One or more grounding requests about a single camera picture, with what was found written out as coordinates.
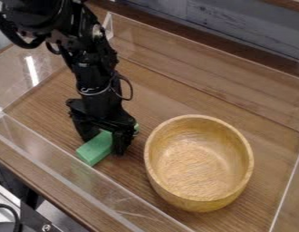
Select black metal bracket with bolt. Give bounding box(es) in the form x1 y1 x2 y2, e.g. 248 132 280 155
19 208 65 232

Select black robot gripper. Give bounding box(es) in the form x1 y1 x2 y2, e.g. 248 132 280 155
66 75 136 156

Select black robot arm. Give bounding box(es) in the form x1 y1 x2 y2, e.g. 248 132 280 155
0 0 136 155

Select black cable bottom left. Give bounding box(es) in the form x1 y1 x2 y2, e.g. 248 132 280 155
0 202 23 232

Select brown wooden bowl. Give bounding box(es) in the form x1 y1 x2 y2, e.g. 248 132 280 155
144 114 253 212

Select green rectangular block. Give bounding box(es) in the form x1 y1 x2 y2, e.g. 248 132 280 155
75 123 138 167

